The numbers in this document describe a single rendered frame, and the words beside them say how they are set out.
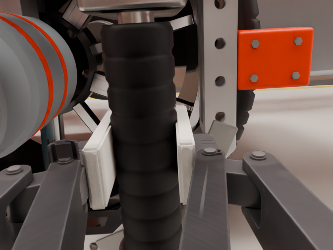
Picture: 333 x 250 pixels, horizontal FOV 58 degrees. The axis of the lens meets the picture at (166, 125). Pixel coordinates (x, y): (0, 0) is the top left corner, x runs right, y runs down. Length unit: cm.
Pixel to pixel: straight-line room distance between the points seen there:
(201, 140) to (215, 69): 22
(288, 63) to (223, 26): 9
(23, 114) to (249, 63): 25
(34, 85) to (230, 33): 22
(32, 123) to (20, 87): 4
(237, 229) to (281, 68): 117
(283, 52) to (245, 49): 5
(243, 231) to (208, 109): 115
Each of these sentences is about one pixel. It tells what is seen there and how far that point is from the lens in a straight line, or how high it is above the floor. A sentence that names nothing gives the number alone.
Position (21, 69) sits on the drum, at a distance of 29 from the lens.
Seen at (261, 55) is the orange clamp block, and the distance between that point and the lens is 38.
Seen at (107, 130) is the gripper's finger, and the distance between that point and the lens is 16.
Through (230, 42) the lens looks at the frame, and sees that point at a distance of 37.
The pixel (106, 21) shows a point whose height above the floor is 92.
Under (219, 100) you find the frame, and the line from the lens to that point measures 38.
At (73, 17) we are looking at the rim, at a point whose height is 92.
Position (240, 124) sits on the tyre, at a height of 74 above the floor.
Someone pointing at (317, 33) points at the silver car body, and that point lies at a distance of 94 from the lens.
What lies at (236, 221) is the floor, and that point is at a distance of 154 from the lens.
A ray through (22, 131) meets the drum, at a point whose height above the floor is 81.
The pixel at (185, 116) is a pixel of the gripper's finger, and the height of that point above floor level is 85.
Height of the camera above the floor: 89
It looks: 18 degrees down
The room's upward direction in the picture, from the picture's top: 3 degrees counter-clockwise
